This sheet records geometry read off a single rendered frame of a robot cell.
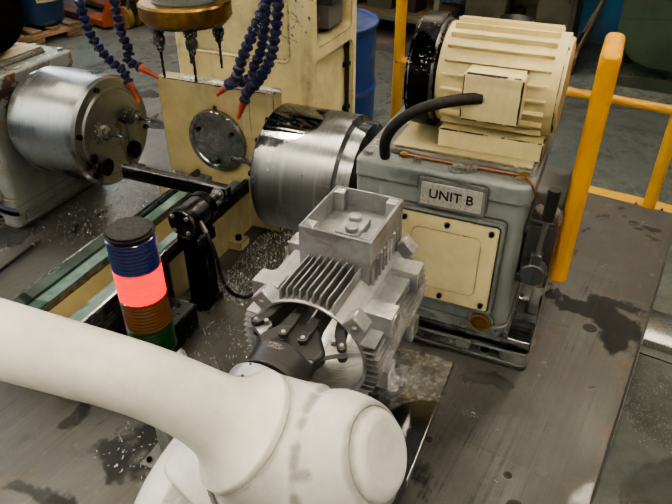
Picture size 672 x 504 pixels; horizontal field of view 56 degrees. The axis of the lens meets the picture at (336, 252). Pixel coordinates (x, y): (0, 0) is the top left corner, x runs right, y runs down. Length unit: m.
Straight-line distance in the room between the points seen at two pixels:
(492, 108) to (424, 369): 0.41
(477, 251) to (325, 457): 0.66
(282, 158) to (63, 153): 0.52
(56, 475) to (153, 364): 0.64
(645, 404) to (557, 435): 1.32
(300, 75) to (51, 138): 0.55
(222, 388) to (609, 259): 1.20
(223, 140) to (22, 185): 0.50
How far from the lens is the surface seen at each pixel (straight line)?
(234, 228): 1.49
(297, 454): 0.48
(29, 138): 1.54
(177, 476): 0.61
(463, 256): 1.08
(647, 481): 2.20
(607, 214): 1.74
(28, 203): 1.71
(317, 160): 1.15
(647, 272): 1.55
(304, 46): 1.45
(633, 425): 2.34
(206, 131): 1.50
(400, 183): 1.06
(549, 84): 1.01
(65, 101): 1.48
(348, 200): 0.90
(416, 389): 0.97
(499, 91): 0.99
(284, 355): 0.70
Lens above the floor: 1.62
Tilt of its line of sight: 34 degrees down
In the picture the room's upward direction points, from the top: straight up
